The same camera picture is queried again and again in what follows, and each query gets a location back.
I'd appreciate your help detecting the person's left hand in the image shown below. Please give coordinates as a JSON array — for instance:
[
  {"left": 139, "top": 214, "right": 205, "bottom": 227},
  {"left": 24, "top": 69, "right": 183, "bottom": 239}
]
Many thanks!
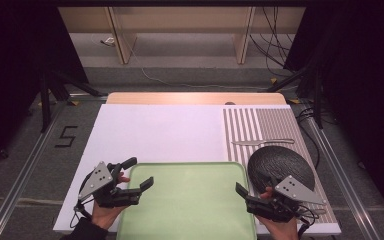
[{"left": 91, "top": 171, "right": 131, "bottom": 231}]

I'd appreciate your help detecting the black cable beside table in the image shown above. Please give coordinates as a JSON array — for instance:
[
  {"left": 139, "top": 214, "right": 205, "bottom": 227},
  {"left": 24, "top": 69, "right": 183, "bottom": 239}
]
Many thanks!
[{"left": 295, "top": 107, "right": 322, "bottom": 170}]

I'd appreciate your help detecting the light wooden shelf unit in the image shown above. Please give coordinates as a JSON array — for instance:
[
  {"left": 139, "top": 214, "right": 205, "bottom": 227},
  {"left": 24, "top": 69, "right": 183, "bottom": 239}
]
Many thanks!
[{"left": 58, "top": 6, "right": 306, "bottom": 66}]

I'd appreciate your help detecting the grey striped placemat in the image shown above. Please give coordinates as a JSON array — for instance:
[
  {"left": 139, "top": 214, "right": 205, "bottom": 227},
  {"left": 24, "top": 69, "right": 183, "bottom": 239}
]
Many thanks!
[{"left": 222, "top": 107, "right": 338, "bottom": 225}]

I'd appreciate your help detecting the white foam board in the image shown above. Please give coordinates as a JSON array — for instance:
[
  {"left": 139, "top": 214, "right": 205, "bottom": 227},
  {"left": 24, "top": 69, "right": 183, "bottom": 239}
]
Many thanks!
[{"left": 53, "top": 103, "right": 342, "bottom": 236}]

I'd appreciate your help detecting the aluminium floor rail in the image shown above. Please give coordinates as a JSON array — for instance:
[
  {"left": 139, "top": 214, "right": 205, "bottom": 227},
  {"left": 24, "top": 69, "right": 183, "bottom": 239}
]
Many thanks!
[
  {"left": 0, "top": 99, "right": 70, "bottom": 240},
  {"left": 304, "top": 113, "right": 381, "bottom": 240}
]

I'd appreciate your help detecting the left hand-held gripper cable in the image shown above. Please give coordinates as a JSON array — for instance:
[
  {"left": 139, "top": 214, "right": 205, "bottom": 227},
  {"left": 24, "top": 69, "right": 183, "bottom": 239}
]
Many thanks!
[{"left": 69, "top": 198, "right": 94, "bottom": 229}]

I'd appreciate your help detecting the black textured round plate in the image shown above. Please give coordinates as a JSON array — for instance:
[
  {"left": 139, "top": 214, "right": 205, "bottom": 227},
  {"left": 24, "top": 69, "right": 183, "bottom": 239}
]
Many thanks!
[{"left": 247, "top": 145, "right": 316, "bottom": 198}]

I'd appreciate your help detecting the bundle of black cables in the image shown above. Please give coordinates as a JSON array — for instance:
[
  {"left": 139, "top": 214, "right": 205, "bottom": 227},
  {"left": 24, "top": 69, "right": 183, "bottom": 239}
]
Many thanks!
[{"left": 249, "top": 6, "right": 296, "bottom": 78}]

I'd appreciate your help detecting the white floor cable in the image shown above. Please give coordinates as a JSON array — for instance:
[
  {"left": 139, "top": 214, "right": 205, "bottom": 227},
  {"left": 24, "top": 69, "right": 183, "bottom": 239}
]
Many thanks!
[{"left": 91, "top": 33, "right": 271, "bottom": 92}]

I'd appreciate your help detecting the green plastic tray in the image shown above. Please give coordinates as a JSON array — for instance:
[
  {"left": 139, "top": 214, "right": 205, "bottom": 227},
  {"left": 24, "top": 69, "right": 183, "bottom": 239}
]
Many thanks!
[{"left": 115, "top": 161, "right": 258, "bottom": 240}]

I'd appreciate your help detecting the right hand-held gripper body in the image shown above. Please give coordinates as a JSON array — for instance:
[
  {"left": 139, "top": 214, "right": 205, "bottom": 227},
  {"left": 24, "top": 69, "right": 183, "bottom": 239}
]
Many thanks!
[{"left": 246, "top": 175, "right": 326, "bottom": 224}]

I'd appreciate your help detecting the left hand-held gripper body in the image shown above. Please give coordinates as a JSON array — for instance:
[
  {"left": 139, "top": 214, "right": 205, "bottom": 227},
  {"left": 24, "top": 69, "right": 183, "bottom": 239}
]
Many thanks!
[{"left": 78, "top": 161, "right": 143, "bottom": 208}]

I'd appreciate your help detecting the black curtain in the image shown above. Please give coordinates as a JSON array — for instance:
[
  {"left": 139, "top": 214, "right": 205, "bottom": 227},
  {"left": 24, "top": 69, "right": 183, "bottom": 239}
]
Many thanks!
[
  {"left": 0, "top": 4, "right": 90, "bottom": 171},
  {"left": 282, "top": 4, "right": 384, "bottom": 228}
]

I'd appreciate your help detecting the person's right hand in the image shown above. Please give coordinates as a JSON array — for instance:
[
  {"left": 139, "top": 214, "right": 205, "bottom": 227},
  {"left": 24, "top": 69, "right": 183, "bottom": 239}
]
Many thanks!
[{"left": 255, "top": 186, "right": 299, "bottom": 240}]

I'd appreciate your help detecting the black metal stand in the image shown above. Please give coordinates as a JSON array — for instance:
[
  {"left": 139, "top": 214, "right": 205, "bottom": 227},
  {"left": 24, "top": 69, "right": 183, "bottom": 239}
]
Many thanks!
[
  {"left": 266, "top": 61, "right": 325, "bottom": 130},
  {"left": 37, "top": 64, "right": 108, "bottom": 134}
]

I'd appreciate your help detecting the hand-held gripper cable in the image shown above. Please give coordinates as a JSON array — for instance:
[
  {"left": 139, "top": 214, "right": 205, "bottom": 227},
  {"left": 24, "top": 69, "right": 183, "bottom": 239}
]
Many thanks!
[
  {"left": 294, "top": 203, "right": 328, "bottom": 239},
  {"left": 69, "top": 198, "right": 94, "bottom": 229}
]

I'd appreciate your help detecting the right hand-held gripper cable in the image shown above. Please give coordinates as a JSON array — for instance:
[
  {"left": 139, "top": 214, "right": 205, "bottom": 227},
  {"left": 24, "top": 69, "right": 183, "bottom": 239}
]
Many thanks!
[{"left": 294, "top": 203, "right": 328, "bottom": 239}]

